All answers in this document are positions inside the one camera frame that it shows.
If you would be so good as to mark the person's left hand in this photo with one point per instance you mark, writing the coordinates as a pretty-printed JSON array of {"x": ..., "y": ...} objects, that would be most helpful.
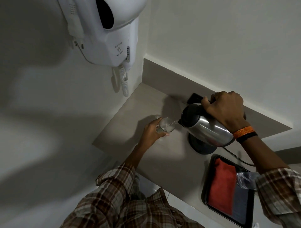
[{"x": 150, "y": 132}]

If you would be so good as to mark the person's right hand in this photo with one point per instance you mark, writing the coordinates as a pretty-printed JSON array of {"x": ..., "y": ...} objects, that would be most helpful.
[{"x": 225, "y": 110}]

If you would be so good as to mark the person's right fingers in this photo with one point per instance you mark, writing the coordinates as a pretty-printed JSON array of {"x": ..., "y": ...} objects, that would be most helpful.
[{"x": 223, "y": 97}]

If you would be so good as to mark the person's left thumb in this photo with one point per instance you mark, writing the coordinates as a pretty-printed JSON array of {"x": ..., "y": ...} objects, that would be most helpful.
[{"x": 162, "y": 134}]

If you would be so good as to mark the clear drinking glass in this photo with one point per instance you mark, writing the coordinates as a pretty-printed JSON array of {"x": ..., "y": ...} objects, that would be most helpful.
[{"x": 165, "y": 125}]

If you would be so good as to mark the stainless steel electric kettle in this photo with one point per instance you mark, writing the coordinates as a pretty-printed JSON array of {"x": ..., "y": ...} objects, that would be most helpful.
[{"x": 204, "y": 124}]

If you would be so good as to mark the person's right forearm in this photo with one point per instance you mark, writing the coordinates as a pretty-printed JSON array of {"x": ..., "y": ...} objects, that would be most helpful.
[{"x": 265, "y": 155}]

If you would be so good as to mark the person's left forearm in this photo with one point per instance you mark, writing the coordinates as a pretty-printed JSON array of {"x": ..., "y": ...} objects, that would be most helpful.
[{"x": 134, "y": 162}]

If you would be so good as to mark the black box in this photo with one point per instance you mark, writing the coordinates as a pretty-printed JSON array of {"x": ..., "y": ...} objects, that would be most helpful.
[{"x": 195, "y": 98}]

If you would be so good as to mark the black kettle base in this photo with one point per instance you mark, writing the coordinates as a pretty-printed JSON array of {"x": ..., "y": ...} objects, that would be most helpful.
[{"x": 201, "y": 145}]

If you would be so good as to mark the orange thread wristband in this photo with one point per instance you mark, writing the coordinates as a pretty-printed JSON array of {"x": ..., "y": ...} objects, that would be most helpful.
[{"x": 243, "y": 132}]

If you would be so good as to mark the black wristband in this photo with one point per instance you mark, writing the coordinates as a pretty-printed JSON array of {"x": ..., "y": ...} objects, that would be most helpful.
[{"x": 247, "y": 136}]

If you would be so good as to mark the plaid shirt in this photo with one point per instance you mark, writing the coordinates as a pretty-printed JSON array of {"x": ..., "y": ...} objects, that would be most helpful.
[{"x": 145, "y": 202}]

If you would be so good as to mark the red cloth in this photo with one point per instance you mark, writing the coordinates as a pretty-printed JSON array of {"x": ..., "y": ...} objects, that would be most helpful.
[{"x": 222, "y": 185}]

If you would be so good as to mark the black serving tray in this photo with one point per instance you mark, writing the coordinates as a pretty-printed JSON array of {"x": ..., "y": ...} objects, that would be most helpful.
[{"x": 229, "y": 192}]

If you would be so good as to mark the white wall-mounted hair dryer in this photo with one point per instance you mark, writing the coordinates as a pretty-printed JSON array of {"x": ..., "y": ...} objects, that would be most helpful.
[{"x": 105, "y": 30}]

